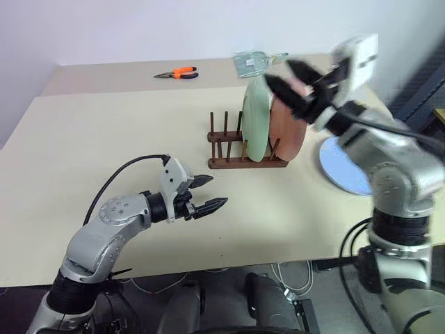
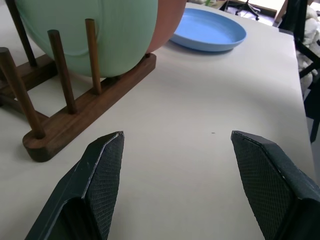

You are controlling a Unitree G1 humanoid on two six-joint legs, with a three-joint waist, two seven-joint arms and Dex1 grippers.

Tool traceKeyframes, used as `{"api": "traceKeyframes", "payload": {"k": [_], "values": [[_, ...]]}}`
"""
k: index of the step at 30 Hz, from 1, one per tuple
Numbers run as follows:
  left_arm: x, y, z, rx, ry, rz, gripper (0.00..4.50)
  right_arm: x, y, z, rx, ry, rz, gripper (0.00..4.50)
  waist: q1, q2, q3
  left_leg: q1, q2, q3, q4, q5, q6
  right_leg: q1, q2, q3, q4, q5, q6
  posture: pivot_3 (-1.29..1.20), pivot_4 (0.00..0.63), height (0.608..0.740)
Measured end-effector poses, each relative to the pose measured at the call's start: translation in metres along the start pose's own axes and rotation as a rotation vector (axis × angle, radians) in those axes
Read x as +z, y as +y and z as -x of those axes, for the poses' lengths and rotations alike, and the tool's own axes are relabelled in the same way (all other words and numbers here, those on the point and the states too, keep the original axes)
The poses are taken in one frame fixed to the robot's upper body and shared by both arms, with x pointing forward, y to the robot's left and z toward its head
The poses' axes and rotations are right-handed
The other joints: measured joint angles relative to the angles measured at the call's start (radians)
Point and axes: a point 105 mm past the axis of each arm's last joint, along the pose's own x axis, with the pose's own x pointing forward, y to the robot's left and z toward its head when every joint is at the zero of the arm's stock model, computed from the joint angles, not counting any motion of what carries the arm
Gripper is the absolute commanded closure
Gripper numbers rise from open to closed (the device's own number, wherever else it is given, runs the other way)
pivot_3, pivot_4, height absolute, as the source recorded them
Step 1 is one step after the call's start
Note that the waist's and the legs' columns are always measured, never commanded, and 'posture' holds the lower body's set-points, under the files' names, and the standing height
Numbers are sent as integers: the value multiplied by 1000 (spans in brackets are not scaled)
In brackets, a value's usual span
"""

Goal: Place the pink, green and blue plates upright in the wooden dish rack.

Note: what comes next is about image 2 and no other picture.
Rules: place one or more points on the blue plate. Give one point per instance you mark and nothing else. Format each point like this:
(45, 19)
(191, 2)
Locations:
(210, 30)

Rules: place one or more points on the wooden dish rack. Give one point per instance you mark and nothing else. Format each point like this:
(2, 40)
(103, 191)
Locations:
(82, 107)

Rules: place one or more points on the pink plate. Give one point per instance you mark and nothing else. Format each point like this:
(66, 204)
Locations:
(166, 22)

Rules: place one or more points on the black chair frame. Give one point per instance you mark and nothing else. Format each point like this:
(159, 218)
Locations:
(307, 62)

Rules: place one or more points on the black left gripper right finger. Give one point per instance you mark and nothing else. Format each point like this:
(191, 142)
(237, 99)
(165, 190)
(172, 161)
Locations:
(270, 185)

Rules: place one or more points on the green plate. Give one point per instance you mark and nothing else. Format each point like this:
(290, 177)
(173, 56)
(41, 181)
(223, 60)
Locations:
(100, 32)

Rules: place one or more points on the white plush toy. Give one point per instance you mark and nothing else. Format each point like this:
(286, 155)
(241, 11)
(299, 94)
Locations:
(309, 35)

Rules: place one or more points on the black office chair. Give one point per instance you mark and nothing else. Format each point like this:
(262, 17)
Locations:
(246, 7)

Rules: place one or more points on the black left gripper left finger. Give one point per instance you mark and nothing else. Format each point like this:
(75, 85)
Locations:
(100, 190)

